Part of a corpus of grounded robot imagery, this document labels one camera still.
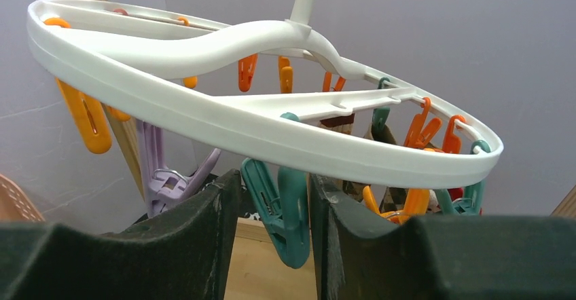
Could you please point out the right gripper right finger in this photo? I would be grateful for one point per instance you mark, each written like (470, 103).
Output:
(359, 255)

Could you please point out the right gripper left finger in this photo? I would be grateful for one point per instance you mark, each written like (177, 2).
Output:
(183, 253)

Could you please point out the white round clip hanger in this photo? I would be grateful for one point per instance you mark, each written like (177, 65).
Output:
(129, 57)

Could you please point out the orange clothes peg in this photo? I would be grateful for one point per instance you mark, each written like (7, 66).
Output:
(89, 118)

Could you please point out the striped sock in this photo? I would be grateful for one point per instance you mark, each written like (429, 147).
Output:
(342, 124)

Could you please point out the peach mesh file organizer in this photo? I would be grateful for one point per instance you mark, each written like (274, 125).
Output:
(15, 205)

